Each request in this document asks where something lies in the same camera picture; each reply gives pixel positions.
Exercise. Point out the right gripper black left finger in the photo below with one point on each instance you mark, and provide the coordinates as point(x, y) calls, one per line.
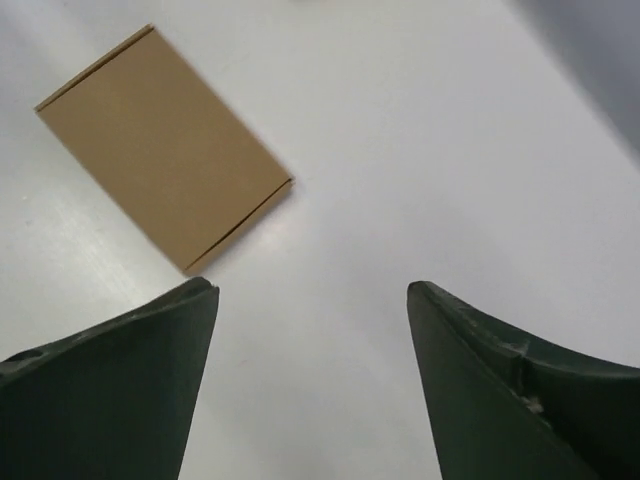
point(114, 401)

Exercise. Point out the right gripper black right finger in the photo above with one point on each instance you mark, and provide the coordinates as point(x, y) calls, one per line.
point(506, 404)

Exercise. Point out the cardboard box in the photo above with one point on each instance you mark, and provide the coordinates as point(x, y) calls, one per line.
point(166, 149)

